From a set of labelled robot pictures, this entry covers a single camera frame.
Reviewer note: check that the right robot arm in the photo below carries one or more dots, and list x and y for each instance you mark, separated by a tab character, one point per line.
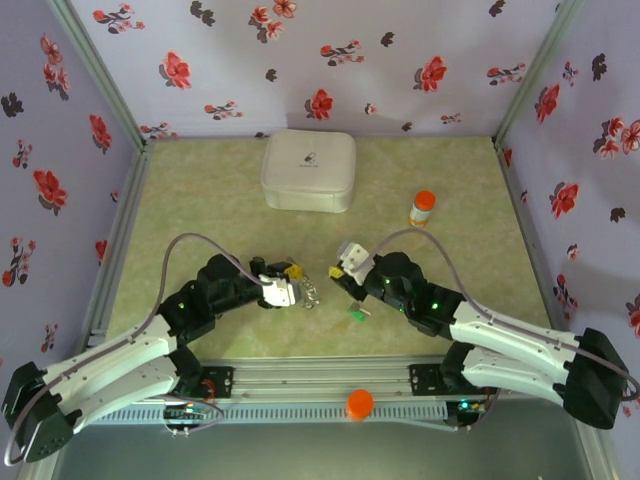
510	330

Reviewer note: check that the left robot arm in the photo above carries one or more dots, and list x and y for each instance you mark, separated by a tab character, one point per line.
115	360

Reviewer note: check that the orange-capped pill bottle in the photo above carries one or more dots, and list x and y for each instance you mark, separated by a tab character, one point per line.
422	207

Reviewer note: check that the white zip case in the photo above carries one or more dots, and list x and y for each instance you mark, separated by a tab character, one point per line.
307	170

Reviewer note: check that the orange round cap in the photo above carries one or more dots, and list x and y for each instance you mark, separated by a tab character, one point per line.
360	404

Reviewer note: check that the left controller board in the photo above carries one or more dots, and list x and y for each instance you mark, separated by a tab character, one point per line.
187	414

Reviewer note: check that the controller board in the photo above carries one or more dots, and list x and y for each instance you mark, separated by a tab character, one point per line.
187	414
465	410

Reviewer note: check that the right controller board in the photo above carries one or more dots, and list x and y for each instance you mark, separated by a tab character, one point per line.
465	410

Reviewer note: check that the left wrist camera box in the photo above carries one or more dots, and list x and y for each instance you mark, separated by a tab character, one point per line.
280	292

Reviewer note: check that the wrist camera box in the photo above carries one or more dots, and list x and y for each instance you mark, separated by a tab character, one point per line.
280	292
356	262

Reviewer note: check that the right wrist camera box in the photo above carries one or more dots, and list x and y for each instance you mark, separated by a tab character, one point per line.
356	262

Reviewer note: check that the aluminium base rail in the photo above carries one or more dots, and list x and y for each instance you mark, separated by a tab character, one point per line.
320	375

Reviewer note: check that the left black mount plate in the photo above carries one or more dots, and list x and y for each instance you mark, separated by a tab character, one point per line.
220	382

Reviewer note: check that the black mount plate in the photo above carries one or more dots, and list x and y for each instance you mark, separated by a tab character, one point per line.
425	380
220	382

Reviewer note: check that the right black mount plate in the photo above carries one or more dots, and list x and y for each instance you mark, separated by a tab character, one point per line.
425	380

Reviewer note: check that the left aluminium side rail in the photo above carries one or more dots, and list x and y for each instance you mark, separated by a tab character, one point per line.
125	210

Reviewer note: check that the aluminium side rail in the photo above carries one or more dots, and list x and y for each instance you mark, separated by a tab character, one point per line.
125	210
509	175

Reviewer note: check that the right aluminium side rail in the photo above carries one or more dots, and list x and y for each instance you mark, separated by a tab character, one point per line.
509	175

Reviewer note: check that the left aluminium corner post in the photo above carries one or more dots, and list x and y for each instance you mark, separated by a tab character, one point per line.
101	75

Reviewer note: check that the aluminium corner post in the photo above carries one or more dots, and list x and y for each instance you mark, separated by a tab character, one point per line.
101	75
536	70

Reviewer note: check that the right aluminium corner post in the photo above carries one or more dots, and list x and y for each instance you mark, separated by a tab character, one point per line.
536	70

